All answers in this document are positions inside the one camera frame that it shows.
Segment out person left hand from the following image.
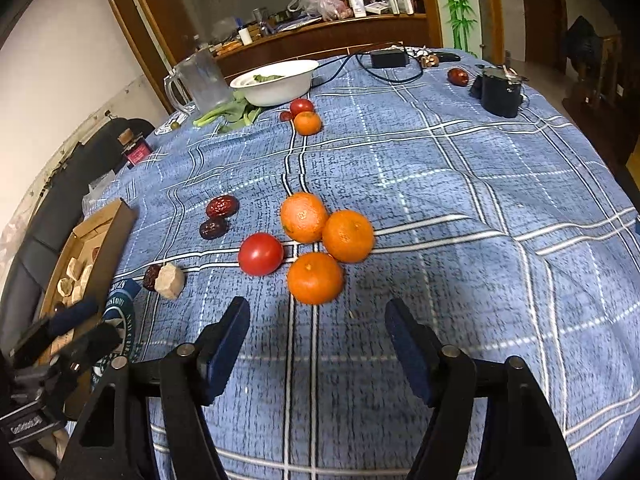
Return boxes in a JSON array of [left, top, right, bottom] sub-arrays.
[[14, 429, 70, 480]]

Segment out black sofa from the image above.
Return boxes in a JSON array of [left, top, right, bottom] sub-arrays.
[[1, 118, 154, 353]]

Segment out dark jujube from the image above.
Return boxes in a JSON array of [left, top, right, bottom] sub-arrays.
[[142, 264, 162, 292]]

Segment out red small box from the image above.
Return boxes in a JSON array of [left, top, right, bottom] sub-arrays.
[[117, 128, 152, 167]]

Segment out far small orange mandarin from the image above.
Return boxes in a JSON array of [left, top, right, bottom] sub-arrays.
[[294, 112, 322, 136]]

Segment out black cable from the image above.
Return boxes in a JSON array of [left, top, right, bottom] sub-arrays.
[[310, 49, 426, 90]]

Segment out beige yam piece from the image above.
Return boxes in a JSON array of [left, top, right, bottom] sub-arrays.
[[154, 263, 186, 300], [56, 276, 75, 298], [65, 257, 84, 282], [78, 263, 93, 292]]

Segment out far red jujube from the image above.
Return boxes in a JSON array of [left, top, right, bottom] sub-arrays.
[[447, 67, 470, 87]]

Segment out clear plastic bag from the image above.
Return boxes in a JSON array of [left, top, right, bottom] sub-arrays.
[[81, 170, 116, 217]]

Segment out white plastic bag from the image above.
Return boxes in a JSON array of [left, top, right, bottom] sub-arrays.
[[286, 0, 352, 22]]

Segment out far small red tomato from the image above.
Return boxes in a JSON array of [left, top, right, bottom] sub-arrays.
[[290, 98, 314, 117]]

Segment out blue plaid tablecloth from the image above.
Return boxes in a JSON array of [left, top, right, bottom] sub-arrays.
[[99, 58, 639, 479]]

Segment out dark jujube date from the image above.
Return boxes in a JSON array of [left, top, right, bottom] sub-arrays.
[[198, 217, 229, 240]]

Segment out red jujube date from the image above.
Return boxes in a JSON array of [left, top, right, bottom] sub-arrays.
[[205, 195, 240, 219]]

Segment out wooden sideboard cabinet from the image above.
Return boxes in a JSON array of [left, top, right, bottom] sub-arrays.
[[215, 13, 442, 81]]

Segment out large orange mandarin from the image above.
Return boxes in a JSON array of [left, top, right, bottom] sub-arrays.
[[280, 192, 329, 244]]

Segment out green leafy vegetable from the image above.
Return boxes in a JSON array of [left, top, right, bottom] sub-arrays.
[[193, 91, 262, 133]]

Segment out black power adapter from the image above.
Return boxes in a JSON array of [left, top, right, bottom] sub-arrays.
[[370, 49, 409, 70]]

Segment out brown cardboard tray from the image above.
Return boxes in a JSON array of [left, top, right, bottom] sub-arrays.
[[37, 197, 139, 421]]

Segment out black pouch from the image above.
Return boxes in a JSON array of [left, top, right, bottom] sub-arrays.
[[469, 66, 525, 118]]

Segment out white plastic bowl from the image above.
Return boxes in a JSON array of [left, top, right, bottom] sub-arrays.
[[229, 60, 319, 107]]

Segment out clear glass pitcher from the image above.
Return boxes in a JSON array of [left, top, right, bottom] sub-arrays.
[[164, 48, 233, 114]]

